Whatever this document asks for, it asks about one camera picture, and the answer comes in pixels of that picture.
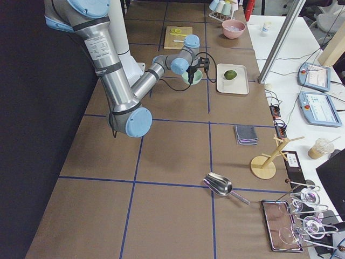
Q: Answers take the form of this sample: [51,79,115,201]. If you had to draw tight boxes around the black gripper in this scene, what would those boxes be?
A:
[187,57,210,84]

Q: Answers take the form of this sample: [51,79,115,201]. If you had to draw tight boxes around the light green bowl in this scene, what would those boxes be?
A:
[181,69,203,85]

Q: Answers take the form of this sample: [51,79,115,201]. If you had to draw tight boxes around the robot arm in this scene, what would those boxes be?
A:
[44,1,209,138]

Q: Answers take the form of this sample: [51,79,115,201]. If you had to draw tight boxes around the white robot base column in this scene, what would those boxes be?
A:
[108,0,146,86]

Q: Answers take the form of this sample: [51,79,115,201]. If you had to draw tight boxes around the pink bowl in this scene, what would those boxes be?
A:
[222,19,246,39]

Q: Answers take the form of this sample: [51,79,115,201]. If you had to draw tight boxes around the green lime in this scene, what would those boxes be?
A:
[224,70,238,80]

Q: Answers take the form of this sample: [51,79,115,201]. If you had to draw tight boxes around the bamboo cutting board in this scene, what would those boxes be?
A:
[164,26,193,50]

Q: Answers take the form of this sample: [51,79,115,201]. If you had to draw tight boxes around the yellow plastic knife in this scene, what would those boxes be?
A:
[169,32,188,37]

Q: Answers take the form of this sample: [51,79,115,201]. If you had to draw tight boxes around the white rabbit tray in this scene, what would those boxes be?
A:
[216,63,249,95]

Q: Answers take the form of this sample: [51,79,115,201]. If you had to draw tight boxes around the clear ice cubes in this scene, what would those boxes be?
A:
[225,26,242,32]

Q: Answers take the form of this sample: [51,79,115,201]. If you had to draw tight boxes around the cup rack with wooden rod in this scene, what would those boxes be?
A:
[209,1,239,22]

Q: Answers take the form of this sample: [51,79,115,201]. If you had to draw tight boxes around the white cup on rack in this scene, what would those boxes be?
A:
[215,0,226,13]

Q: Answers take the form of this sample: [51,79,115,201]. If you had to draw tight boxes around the grey folded cloth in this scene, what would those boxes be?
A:
[233,124,258,145]

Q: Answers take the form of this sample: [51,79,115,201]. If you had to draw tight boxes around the paper cup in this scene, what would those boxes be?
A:
[261,21,271,37]

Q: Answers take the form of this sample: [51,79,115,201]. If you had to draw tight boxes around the red object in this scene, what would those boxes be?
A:
[243,0,256,22]

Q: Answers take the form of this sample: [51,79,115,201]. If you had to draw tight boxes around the metal scoop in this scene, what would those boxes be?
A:
[203,172,250,205]

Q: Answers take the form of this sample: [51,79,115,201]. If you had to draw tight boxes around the wooden mug tree stand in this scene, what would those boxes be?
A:
[250,135,304,180]

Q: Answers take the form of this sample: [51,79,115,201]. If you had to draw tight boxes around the teach pendant far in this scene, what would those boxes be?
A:
[298,63,330,92]

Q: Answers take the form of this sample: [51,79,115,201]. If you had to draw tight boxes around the teach pendant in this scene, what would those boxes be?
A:
[298,63,330,92]
[298,91,342,127]

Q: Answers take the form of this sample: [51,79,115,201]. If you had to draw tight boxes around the teach pendant near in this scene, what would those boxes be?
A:
[298,91,342,127]

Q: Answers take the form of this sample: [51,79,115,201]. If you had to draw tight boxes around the black box with label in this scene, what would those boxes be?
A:
[283,151,306,183]

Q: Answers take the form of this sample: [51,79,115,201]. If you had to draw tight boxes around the iced coffee cup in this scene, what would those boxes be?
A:
[308,137,340,159]

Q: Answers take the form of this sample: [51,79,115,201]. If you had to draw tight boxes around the glass rack with glasses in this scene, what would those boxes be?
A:
[279,179,344,254]

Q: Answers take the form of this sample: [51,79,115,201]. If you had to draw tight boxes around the mirror tray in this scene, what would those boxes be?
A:
[261,200,303,253]

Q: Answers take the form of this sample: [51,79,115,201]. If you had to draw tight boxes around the aluminium frame post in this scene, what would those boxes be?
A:
[258,0,306,84]

